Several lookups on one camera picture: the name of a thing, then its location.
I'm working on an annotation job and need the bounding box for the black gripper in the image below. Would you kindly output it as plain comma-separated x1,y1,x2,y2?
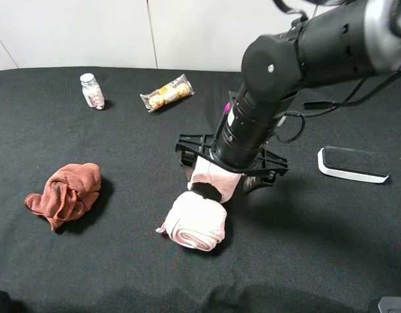
175,134,288,194

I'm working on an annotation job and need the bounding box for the pink towel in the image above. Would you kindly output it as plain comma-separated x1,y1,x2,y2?
156,157,241,252

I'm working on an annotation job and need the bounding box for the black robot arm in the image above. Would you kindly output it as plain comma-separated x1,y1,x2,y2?
176,1,401,197

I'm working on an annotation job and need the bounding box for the black band on towel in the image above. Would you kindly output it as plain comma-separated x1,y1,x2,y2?
189,183,222,203

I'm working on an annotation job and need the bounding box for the purple toy eggplant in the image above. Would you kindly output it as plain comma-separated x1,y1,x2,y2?
222,102,230,114

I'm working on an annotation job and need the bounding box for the wrapped gold chocolates pack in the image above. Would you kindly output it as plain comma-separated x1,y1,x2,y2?
140,74,194,113

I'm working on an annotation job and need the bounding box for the white and black eraser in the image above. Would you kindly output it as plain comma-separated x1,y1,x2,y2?
318,146,391,184

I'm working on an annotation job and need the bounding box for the crumpled brown cloth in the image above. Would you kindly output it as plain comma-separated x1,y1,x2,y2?
24,163,102,231

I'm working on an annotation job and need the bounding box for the glass jar of pink pills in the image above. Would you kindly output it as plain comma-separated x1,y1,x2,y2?
80,73,105,110

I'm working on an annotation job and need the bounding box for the black device bottom left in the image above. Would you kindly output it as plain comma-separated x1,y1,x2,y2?
0,290,11,313

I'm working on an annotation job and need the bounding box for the black cable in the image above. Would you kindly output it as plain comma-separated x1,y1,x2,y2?
274,0,401,143

